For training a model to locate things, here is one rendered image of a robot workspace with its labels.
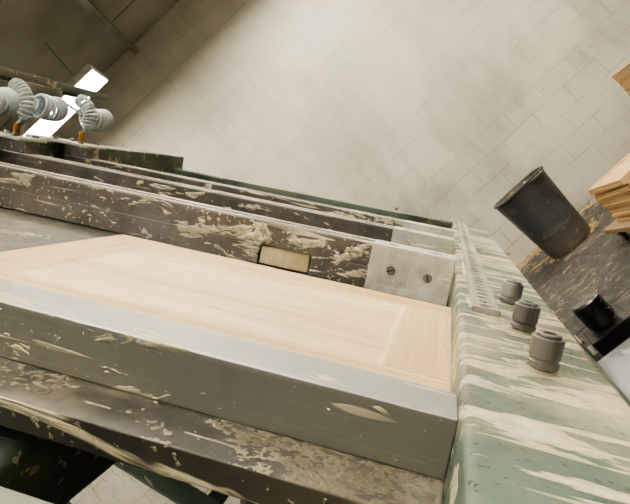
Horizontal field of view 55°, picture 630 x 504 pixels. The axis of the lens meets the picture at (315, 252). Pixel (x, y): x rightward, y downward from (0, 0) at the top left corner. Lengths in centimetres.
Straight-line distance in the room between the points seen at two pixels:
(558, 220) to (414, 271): 424
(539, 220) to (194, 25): 391
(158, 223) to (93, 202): 12
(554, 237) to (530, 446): 481
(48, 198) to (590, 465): 94
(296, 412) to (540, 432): 15
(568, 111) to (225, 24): 352
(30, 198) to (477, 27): 574
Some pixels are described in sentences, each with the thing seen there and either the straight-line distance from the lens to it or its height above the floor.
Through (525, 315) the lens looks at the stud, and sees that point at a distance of 62.
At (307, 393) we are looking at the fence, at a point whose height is 97.
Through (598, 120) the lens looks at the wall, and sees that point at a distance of 656.
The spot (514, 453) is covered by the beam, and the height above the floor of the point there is 89.
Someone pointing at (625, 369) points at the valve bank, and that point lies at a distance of 74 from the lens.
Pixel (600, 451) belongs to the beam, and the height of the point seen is 85.
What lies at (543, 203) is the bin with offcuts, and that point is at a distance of 509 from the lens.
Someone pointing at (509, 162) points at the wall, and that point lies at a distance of 624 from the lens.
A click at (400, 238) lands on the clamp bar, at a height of 100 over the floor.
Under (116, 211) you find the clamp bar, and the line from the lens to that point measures 105.
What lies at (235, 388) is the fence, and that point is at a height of 101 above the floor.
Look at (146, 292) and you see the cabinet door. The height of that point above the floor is 114.
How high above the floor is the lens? 101
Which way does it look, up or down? 4 degrees up
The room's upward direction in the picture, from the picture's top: 42 degrees counter-clockwise
